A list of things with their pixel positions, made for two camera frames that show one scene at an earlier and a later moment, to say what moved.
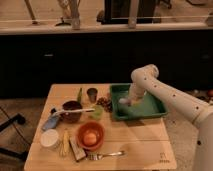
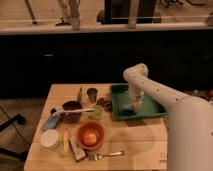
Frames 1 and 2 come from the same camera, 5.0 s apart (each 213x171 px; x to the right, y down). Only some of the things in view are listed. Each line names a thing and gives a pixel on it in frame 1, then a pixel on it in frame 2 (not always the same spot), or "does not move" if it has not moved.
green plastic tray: [150, 107] does not move
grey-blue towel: [122, 100] -> [127, 106]
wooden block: [77, 149] does not move
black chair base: [20, 120] does not move
